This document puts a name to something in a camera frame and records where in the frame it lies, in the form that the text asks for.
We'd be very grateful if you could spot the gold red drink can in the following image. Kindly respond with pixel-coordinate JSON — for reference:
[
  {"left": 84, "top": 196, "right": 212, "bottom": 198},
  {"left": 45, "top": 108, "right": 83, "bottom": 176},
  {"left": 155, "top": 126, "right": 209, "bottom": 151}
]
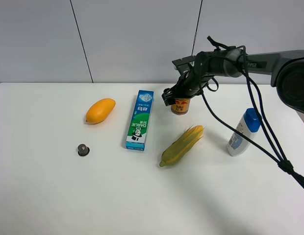
[{"left": 171, "top": 98, "right": 190, "bottom": 115}]

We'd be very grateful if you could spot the green blue toothpaste box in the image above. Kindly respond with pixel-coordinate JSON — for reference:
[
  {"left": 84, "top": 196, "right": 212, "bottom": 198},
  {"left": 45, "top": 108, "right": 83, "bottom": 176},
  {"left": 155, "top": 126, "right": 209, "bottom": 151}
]
[{"left": 126, "top": 90, "right": 154, "bottom": 151}]

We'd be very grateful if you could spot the black cable bundle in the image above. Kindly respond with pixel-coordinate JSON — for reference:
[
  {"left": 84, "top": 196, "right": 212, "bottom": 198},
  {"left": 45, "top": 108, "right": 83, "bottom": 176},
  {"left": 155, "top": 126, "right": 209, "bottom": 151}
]
[{"left": 201, "top": 35, "right": 304, "bottom": 194}]

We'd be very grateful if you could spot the white blue shampoo bottle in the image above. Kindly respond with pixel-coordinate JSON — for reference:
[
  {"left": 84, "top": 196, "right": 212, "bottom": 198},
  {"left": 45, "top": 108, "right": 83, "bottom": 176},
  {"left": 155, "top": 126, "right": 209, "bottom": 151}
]
[{"left": 227, "top": 108, "right": 260, "bottom": 157}]

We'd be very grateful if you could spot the yellow green corn cob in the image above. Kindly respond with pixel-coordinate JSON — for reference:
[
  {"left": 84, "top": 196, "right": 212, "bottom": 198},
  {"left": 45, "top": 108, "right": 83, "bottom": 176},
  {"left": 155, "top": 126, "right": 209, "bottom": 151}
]
[{"left": 159, "top": 125, "right": 204, "bottom": 167}]

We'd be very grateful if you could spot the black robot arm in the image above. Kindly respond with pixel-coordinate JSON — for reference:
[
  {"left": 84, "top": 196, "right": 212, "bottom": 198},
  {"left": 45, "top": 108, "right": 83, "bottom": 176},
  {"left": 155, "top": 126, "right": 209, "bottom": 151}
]
[{"left": 162, "top": 47, "right": 304, "bottom": 114}]

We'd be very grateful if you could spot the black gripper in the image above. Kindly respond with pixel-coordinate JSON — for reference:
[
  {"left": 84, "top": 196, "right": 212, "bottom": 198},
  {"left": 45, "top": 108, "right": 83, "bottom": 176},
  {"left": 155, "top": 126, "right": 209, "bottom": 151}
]
[{"left": 162, "top": 52, "right": 213, "bottom": 106}]

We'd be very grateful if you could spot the yellow mango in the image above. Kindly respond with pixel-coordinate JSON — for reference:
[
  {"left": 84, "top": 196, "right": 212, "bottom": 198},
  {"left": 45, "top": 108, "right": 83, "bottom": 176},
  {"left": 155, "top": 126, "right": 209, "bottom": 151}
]
[{"left": 85, "top": 98, "right": 116, "bottom": 124}]

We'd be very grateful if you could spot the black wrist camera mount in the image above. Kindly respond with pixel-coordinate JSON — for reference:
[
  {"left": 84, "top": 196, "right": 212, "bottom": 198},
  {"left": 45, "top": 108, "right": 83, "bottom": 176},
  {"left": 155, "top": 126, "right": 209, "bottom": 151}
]
[{"left": 172, "top": 55, "right": 196, "bottom": 75}]

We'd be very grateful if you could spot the dark grey coffee capsule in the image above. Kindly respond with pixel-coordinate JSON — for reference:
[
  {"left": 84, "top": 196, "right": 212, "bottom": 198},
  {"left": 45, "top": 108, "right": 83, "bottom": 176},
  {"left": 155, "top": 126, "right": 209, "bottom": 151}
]
[{"left": 77, "top": 144, "right": 90, "bottom": 157}]

